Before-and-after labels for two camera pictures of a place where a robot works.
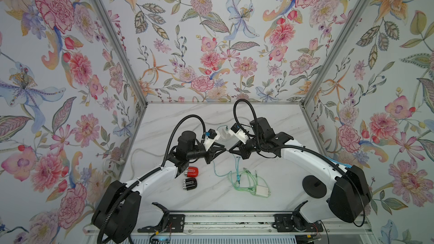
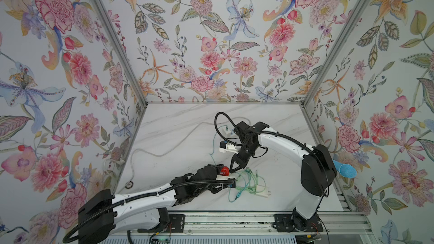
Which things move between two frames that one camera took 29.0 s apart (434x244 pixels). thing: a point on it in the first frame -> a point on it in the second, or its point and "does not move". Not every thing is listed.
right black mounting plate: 295,222 does not move
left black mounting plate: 171,223 does not move
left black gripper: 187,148 -> 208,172
